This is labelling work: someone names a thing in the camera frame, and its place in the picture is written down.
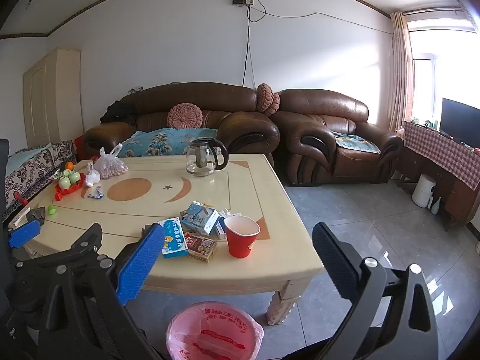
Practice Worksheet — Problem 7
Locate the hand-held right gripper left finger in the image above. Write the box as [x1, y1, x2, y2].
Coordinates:
[15, 222, 166, 360]

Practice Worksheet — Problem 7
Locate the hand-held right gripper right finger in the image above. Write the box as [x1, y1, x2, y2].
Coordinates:
[311, 222, 439, 360]

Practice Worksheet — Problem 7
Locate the pink-lined trash bin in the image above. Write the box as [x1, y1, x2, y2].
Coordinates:
[166, 302, 264, 360]

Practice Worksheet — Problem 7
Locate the white power strip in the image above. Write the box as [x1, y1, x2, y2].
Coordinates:
[7, 203, 31, 229]

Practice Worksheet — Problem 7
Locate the teal bed sheet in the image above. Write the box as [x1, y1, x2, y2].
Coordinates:
[5, 145, 53, 175]

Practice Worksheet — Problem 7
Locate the patterned bed cover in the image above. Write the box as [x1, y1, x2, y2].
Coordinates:
[0, 140, 77, 222]

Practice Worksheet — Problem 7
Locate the blue white flat box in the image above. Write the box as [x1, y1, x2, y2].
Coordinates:
[157, 218, 190, 259]

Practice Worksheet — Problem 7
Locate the red fruit tray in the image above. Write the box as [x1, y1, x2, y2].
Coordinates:
[54, 170, 85, 201]

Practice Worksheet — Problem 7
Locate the yellow printed packet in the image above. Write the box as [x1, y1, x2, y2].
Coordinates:
[185, 232, 217, 263]

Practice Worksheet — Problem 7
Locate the small white plastic bag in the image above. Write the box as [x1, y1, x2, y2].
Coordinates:
[85, 162, 101, 187]

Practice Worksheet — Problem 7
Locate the blue cartoon print box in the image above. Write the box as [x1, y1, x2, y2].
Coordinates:
[181, 201, 220, 236]

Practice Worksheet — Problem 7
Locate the carved cream table leg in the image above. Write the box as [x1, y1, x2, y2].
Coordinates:
[266, 289, 302, 326]

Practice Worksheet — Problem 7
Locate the white blue-striped medicine box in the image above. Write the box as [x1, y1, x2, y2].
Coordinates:
[207, 215, 228, 240]

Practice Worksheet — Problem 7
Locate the plastic bag of peanuts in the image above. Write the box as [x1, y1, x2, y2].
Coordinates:
[93, 144, 129, 180]

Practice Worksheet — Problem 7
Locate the cream wardrobe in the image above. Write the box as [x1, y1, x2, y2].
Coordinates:
[22, 47, 84, 149]

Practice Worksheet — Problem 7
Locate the red paper cup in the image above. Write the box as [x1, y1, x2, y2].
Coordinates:
[224, 215, 260, 259]

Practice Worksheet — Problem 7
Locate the white cylindrical appliance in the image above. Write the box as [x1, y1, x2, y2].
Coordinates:
[412, 174, 437, 208]

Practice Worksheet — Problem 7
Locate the blue seat cloth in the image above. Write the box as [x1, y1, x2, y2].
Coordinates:
[332, 132, 381, 154]

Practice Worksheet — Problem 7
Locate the blue floral blanket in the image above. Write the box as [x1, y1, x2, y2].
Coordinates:
[117, 127, 218, 158]

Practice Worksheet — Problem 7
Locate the black clothing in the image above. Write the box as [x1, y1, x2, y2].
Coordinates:
[100, 100, 137, 124]

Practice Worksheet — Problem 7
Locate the brown wooden cabinet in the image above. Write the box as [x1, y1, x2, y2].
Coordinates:
[398, 146, 480, 231]

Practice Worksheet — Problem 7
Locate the brown leather armchair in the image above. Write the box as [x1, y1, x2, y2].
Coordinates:
[271, 89, 404, 187]

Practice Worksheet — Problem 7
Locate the pink round cushion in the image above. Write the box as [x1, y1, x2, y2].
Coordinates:
[256, 83, 281, 116]
[167, 103, 203, 129]

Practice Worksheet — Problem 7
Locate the red checkered tablecloth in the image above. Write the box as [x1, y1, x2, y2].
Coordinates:
[403, 121, 480, 192]

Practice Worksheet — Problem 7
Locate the brown leather sofa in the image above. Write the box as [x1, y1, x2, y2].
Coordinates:
[82, 82, 281, 167]

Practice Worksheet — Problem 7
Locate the black television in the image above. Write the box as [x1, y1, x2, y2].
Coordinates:
[440, 97, 480, 147]

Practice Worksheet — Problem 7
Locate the beige curtain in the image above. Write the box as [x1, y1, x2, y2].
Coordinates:
[390, 11, 414, 132]

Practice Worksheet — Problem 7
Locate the window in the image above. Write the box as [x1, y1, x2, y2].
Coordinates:
[407, 17, 480, 121]

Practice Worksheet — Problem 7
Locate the black wall cable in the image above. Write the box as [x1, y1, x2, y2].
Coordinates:
[241, 4, 268, 87]

